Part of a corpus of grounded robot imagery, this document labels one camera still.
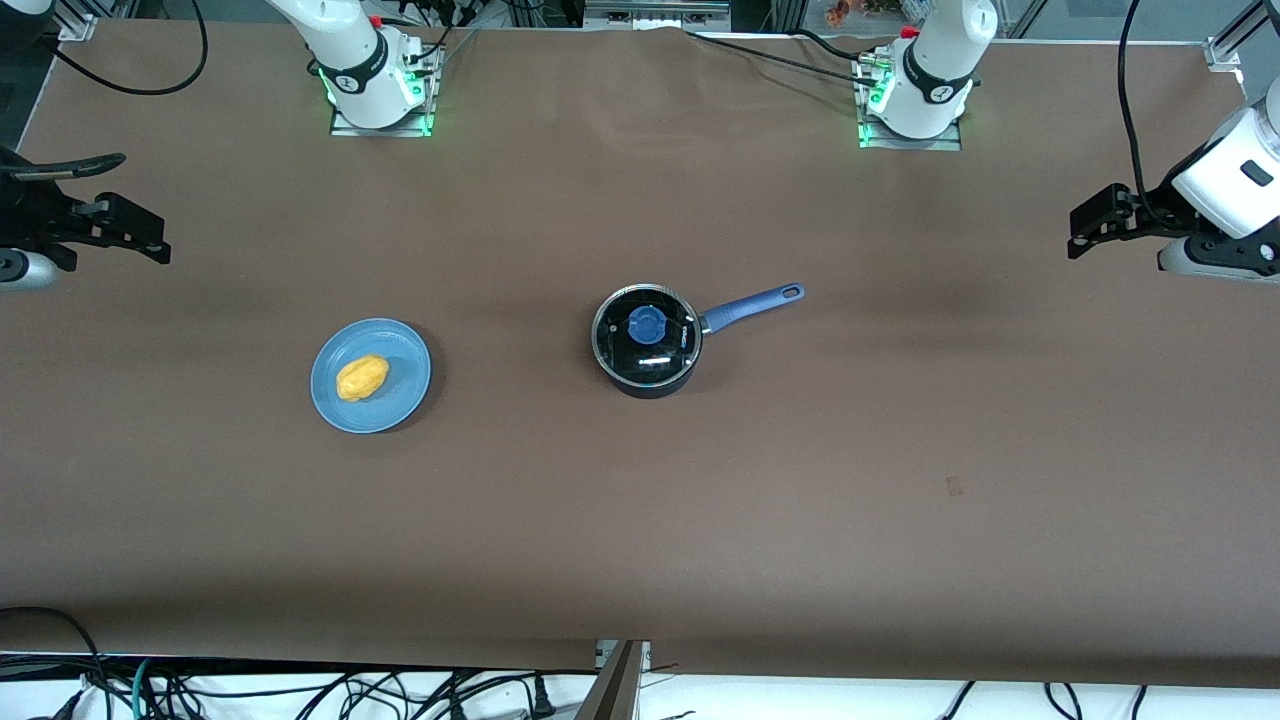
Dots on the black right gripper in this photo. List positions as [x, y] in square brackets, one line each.
[30, 213]

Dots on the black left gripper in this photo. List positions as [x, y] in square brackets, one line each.
[1147, 217]

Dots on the yellow potato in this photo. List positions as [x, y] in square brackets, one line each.
[362, 378]

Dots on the glass lid with blue knob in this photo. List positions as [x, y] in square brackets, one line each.
[647, 325]

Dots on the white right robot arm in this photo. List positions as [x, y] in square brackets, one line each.
[350, 50]

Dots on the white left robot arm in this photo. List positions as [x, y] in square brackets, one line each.
[940, 60]

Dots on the blue round plate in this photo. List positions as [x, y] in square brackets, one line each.
[400, 345]

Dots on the orange colourful items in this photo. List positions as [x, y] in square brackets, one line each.
[838, 12]

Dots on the brown table cover sheet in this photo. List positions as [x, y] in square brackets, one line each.
[640, 520]

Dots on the black power plug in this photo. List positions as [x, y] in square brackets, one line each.
[542, 698]

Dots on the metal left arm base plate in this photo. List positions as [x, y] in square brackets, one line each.
[950, 143]

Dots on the aluminium corner bracket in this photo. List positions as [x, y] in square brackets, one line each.
[75, 20]
[1225, 55]

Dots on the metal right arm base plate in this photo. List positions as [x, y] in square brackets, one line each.
[345, 130]

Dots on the aluminium rail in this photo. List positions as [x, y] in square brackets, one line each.
[655, 15]

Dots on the aluminium post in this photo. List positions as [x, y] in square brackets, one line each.
[612, 690]

